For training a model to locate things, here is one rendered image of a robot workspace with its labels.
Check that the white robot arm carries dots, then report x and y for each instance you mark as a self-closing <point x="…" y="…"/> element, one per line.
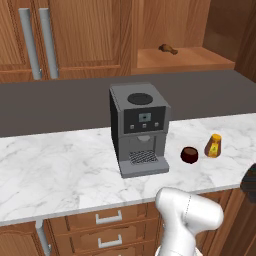
<point x="186" y="216"/>

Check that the dark brown mug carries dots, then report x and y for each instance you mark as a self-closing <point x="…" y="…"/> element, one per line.
<point x="189" y="155"/>

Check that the amber honey bottle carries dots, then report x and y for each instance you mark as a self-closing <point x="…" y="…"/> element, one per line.
<point x="213" y="148"/>

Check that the grey coffee machine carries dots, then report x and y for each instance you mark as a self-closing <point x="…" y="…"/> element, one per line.
<point x="143" y="116"/>

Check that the wooden drawer front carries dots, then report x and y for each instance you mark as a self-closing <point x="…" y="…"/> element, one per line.
<point x="140" y="233"/>
<point x="140" y="213"/>
<point x="133" y="252"/>

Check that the brown chicken drumstick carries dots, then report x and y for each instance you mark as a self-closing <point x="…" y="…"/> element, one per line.
<point x="168" y="49"/>

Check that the wooden base cupboard door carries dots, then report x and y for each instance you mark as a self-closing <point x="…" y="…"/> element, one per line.
<point x="16" y="241"/>
<point x="230" y="230"/>

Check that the open wooden cupboard door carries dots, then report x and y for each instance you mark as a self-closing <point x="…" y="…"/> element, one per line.
<point x="248" y="43"/>

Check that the open wooden wall cupboard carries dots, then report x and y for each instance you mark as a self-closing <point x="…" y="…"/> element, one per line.
<point x="186" y="60"/>

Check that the wooden wall cupboard door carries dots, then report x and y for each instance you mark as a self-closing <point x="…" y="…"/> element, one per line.
<point x="90" y="33"/>
<point x="10" y="33"/>

